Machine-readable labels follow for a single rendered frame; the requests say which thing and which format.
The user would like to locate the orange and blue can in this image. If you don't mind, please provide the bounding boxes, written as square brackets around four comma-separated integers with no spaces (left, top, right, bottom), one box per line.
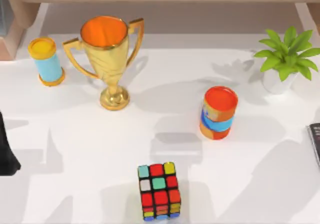
[199,85,239,140]

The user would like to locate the gold trophy cup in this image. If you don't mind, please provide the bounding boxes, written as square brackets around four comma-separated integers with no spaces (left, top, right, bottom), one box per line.
[62,15,145,112]

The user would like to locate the multicoloured puzzle cube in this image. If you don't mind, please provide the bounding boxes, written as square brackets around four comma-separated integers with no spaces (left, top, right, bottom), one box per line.
[137,161,182,222]

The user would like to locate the light blue and yellow can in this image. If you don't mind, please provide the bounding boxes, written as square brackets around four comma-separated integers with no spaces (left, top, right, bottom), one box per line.
[27,36,66,87]

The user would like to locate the green plant in white pot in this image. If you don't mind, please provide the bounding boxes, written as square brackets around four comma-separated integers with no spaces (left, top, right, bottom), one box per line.
[253,25,320,95]

